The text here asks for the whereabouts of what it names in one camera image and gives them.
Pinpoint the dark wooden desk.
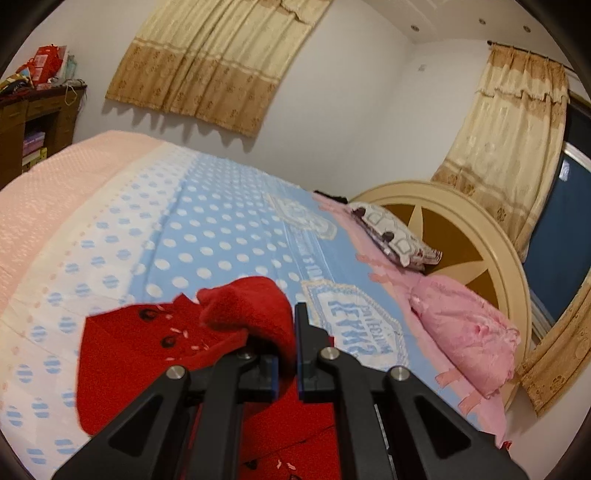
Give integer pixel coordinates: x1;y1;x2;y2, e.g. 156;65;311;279
1;85;87;188

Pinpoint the blue pink polka-dot bedsheet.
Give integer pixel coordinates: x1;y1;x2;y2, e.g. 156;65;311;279
1;131;506;479

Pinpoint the beige window curtain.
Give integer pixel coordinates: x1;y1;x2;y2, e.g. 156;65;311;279
105;0;331;138

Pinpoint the beige side curtain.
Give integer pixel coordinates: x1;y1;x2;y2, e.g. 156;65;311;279
432;46;569;257

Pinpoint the red gift bag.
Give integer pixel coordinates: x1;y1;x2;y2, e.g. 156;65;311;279
31;44;67;87

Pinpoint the cream wooden headboard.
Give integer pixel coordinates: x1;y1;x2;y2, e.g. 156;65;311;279
351;180;534;411

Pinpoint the patterned white pillow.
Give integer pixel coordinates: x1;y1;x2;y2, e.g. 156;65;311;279
346;202;443;271

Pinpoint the dark window pane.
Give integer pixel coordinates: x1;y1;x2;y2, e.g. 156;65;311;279
524;143;590;325

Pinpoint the red knitted sweater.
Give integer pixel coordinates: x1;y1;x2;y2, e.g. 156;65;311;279
75;275;346;480

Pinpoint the pink folded blanket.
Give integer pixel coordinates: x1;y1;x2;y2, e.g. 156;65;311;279
409;275;521;398

